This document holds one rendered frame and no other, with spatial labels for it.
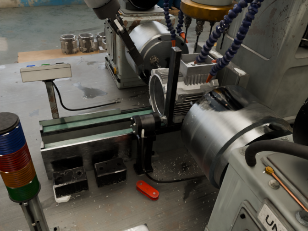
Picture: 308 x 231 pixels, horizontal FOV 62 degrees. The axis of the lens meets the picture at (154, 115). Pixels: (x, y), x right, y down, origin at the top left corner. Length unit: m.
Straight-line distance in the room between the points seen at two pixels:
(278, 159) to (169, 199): 0.44
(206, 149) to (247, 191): 0.17
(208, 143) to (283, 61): 0.40
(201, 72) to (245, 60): 0.20
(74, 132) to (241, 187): 0.62
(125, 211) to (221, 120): 0.41
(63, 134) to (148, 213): 0.40
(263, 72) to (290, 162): 0.48
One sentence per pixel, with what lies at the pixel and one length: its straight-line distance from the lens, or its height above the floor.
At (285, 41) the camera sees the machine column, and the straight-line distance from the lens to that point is 0.90.
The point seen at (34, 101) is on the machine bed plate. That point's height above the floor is 0.80.
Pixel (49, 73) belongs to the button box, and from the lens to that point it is 1.02.
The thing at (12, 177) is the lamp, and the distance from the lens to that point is 0.57.
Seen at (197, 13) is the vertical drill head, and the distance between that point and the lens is 0.80.
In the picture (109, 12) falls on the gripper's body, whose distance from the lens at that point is 0.79.
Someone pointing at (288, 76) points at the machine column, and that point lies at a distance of 0.99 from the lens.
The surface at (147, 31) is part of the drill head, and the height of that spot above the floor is 1.15.
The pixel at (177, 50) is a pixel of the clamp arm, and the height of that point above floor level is 1.25.
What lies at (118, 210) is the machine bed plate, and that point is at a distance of 0.85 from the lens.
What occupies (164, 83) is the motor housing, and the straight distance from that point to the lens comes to 0.87.
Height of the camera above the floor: 1.51
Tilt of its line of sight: 36 degrees down
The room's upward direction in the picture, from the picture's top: 5 degrees clockwise
